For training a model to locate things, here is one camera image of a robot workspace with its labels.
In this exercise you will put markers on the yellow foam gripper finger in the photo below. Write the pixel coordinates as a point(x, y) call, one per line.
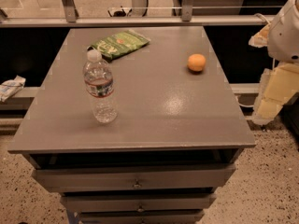
point(260, 39)
point(276, 89)

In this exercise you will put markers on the orange fruit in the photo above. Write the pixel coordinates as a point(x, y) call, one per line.
point(196, 62)

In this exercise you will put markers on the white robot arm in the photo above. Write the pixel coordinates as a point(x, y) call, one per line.
point(283, 36)

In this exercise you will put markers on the green jalapeno chip bag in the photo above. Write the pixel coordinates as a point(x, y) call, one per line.
point(115, 46)

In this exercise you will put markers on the grey drawer cabinet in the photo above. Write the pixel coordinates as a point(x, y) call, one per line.
point(173, 143)

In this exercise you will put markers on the clear plastic water bottle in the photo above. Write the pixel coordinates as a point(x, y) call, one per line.
point(99, 84)

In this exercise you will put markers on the white snack packet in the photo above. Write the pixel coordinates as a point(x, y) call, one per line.
point(10, 87)

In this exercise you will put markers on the grey metal rail frame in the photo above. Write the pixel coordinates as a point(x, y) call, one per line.
point(132, 13)

